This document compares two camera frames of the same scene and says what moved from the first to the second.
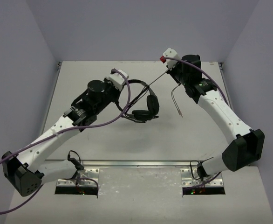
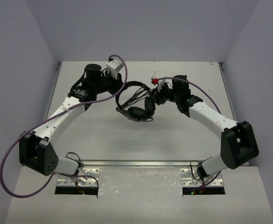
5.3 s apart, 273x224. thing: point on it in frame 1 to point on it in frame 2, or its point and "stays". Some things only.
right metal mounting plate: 190,178 stays
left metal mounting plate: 85,178 stays
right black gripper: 180,64 to 157,95
